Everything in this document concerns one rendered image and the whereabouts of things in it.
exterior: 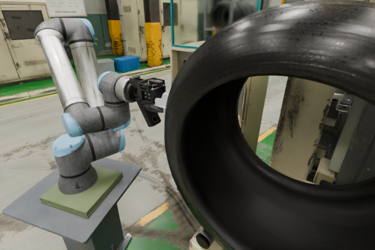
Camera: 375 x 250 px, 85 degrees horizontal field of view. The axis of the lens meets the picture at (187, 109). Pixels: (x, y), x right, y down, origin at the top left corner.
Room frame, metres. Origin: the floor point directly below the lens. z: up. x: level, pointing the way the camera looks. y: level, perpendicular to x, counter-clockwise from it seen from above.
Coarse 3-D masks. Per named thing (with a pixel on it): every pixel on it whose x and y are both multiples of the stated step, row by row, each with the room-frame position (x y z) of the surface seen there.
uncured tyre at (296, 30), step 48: (336, 0) 0.31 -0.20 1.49; (240, 48) 0.32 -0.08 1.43; (288, 48) 0.28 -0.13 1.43; (336, 48) 0.25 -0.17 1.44; (192, 96) 0.36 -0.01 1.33; (192, 144) 0.53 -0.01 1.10; (240, 144) 0.59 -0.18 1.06; (192, 192) 0.37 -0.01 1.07; (240, 192) 0.50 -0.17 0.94; (288, 192) 0.48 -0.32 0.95; (336, 192) 0.42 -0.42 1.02; (240, 240) 0.31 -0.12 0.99; (288, 240) 0.35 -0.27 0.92; (336, 240) 0.33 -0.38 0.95
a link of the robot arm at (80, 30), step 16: (64, 32) 1.05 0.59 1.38; (80, 32) 1.09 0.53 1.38; (80, 48) 1.06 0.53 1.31; (80, 64) 1.03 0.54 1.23; (96, 64) 1.08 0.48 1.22; (80, 80) 1.02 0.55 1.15; (96, 80) 1.03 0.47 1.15; (96, 96) 0.99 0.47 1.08; (96, 144) 0.88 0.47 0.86; (112, 144) 0.91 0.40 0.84; (96, 160) 0.87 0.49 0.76
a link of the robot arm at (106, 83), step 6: (108, 72) 0.75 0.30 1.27; (114, 72) 0.76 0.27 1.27; (102, 78) 0.72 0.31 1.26; (108, 78) 0.71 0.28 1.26; (114, 78) 0.70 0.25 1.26; (102, 84) 0.71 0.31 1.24; (108, 84) 0.69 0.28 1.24; (114, 84) 0.67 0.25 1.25; (102, 90) 0.72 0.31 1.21; (108, 90) 0.69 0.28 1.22; (114, 90) 0.67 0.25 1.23; (108, 96) 0.70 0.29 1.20; (114, 96) 0.68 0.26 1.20
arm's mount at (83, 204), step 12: (96, 168) 0.96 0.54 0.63; (108, 180) 0.86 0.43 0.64; (48, 192) 0.77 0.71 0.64; (60, 192) 0.77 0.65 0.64; (84, 192) 0.77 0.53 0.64; (96, 192) 0.77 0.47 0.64; (108, 192) 0.80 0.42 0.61; (48, 204) 0.72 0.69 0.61; (60, 204) 0.69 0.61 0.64; (72, 204) 0.69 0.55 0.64; (84, 204) 0.69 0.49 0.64; (96, 204) 0.71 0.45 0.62; (84, 216) 0.66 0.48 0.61
